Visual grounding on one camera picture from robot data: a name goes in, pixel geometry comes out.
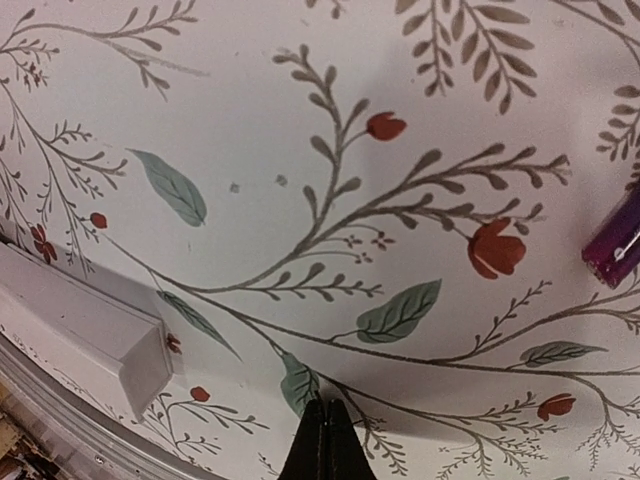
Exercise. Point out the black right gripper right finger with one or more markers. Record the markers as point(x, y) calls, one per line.
point(345, 458)

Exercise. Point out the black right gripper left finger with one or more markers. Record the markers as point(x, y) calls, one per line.
point(306, 458)

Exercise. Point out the floral patterned table mat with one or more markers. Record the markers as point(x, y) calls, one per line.
point(382, 202)

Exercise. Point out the aluminium front frame rail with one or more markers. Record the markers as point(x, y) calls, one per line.
point(86, 442)

